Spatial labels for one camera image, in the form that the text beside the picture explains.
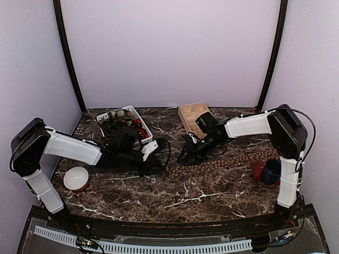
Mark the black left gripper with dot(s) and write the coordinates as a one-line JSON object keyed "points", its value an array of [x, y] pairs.
{"points": [[146, 170]]}

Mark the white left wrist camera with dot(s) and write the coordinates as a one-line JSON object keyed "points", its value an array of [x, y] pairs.
{"points": [[148, 149]]}

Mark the green patterned tie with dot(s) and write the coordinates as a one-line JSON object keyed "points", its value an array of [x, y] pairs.
{"points": [[122, 114]]}

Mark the wooden compartment tray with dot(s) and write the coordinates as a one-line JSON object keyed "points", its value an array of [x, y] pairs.
{"points": [[189, 113]]}

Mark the blue mug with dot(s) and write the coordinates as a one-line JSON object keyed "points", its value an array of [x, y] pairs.
{"points": [[271, 172]]}

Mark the white perforated plastic basket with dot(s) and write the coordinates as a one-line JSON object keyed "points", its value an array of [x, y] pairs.
{"points": [[110, 126]]}

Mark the black right frame post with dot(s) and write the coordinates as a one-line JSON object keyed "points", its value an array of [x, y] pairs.
{"points": [[274, 54]]}

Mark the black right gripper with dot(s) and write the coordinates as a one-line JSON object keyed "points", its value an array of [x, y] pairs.
{"points": [[192, 152]]}

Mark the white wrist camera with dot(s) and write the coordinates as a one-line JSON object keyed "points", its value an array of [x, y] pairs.
{"points": [[193, 138], [148, 149]]}

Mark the brown floral tie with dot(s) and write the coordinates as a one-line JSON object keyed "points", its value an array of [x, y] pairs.
{"points": [[246, 159]]}

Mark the red saucer plate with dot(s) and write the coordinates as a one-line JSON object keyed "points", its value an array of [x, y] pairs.
{"points": [[257, 170]]}

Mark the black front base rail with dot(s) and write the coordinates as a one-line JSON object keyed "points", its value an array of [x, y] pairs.
{"points": [[304, 220]]}

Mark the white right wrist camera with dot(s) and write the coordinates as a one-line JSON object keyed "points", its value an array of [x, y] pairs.
{"points": [[193, 138]]}

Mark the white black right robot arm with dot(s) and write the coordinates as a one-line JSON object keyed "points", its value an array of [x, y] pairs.
{"points": [[287, 134]]}

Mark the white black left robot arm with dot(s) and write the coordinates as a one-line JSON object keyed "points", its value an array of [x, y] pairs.
{"points": [[38, 140]]}

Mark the black frame post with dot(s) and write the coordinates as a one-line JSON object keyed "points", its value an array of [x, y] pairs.
{"points": [[274, 54], [67, 55]]}

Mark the orange white bowl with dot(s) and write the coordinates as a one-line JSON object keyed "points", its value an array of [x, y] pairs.
{"points": [[76, 179]]}

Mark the orange navy striped tie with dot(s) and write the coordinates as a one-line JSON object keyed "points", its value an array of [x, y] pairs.
{"points": [[137, 126]]}

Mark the black left frame post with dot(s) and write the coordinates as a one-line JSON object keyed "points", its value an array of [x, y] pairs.
{"points": [[67, 55]]}

